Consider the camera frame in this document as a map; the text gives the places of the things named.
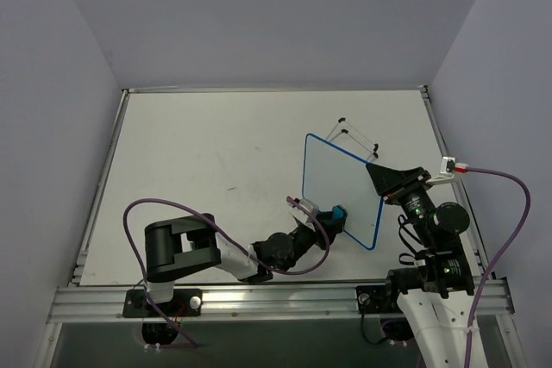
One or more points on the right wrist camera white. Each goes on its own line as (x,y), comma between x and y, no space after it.
(449,169)

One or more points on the aluminium front rail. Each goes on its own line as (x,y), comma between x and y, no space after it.
(220,302)

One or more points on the wire whiteboard stand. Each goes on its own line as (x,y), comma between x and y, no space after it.
(344,127)

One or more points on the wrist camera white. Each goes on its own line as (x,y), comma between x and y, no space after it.
(449,169)
(303,211)

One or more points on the blue whiteboard eraser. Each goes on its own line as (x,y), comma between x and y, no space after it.
(339,213)

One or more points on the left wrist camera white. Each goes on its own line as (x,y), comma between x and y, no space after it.
(303,211)

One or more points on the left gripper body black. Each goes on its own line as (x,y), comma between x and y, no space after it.
(323,221)

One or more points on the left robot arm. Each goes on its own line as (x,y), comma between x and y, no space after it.
(184,246)

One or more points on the blue-framed whiteboard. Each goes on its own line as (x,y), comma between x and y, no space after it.
(332,175)

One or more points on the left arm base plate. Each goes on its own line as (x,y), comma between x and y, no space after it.
(185,303)

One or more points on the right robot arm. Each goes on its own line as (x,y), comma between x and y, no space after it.
(436,292)

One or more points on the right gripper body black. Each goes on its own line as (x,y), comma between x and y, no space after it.
(399,187)

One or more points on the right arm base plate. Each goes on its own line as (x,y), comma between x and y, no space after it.
(372,299)

